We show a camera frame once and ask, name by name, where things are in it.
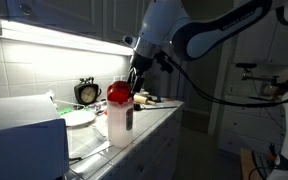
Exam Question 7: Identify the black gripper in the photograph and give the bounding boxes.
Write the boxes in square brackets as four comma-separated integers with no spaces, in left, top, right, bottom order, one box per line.
[127,54,153,98]

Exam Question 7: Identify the red jar lid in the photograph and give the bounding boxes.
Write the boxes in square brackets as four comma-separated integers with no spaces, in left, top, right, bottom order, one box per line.
[106,80,134,105]

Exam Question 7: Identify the white plastic jar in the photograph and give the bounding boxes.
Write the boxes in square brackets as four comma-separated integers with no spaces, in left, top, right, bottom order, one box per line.
[106,96,135,149]

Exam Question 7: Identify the wooden rolling pin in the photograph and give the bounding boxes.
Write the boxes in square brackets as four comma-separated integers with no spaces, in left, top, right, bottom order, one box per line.
[133,94,157,106]

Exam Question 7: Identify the dark cutting board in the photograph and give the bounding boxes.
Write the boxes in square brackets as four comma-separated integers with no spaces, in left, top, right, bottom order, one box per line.
[140,103,179,111]

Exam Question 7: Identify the black alarm clock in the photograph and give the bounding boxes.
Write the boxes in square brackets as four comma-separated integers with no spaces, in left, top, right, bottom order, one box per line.
[73,77,103,106]

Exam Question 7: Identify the white plate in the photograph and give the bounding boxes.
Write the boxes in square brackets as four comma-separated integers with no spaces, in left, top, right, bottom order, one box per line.
[60,109,97,128]

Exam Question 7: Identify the white counter base cabinet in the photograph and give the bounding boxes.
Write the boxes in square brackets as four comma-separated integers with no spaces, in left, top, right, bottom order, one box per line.
[65,101,186,180]

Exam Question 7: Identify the under-cabinet light strip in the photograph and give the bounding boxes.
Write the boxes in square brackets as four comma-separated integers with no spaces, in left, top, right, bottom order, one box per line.
[0,19,134,56]

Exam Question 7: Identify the white upper cabinets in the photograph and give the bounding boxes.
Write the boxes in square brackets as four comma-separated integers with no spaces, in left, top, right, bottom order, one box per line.
[0,0,152,43]

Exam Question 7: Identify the white toaster oven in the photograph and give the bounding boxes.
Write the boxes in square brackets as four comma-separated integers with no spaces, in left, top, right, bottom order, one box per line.
[0,94,70,180]

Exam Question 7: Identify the wooden table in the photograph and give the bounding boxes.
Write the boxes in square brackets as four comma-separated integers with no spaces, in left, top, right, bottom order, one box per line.
[239,148,263,180]

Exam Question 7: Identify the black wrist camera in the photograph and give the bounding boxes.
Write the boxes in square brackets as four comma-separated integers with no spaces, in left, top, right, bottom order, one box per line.
[154,51,175,74]

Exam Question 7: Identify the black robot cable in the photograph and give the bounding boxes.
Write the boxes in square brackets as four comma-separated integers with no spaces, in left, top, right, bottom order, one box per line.
[157,49,288,108]

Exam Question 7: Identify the black camera stand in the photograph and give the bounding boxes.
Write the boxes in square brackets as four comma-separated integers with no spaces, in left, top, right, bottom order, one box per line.
[235,62,288,101]

